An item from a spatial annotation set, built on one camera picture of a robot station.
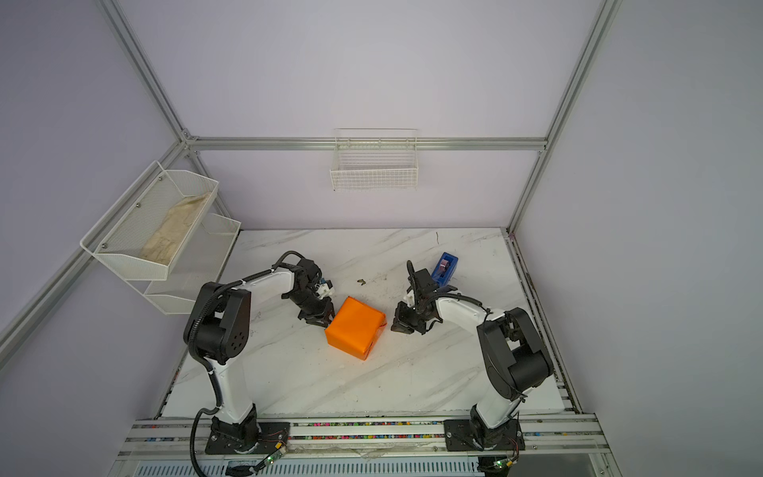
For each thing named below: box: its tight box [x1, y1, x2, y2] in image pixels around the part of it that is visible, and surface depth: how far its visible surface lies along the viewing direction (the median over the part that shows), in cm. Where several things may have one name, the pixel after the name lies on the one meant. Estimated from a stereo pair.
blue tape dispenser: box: [431, 251, 459, 288], surface depth 104 cm
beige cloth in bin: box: [139, 191, 210, 266], surface depth 81 cm
